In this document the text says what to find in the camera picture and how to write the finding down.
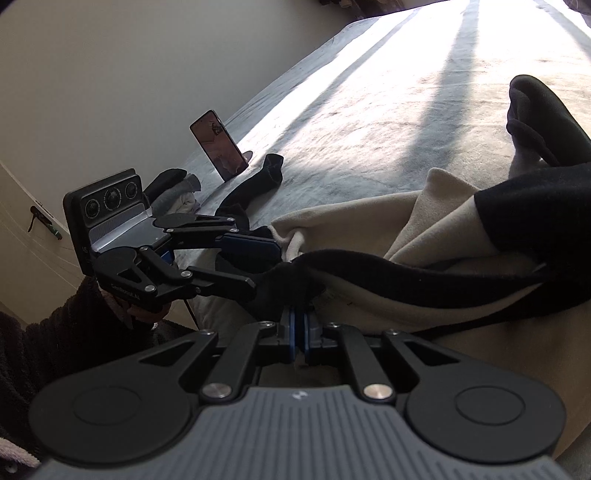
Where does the beige and black sweatshirt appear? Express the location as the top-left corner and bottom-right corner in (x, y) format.
(193, 73), (591, 458)

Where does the folded clothes stack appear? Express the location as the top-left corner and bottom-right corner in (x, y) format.
(143, 169), (201, 217)

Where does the person's left hand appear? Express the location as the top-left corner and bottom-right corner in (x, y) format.
(99, 288), (171, 324)

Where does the black sock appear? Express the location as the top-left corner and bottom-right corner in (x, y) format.
(215, 153), (284, 231)

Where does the black smartphone on stand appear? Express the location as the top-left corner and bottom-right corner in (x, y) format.
(189, 110), (252, 182)

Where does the grey plush bed blanket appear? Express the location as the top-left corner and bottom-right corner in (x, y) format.
(226, 1), (590, 225)

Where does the door handle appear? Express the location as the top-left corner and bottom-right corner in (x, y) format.
(28, 206), (63, 240)

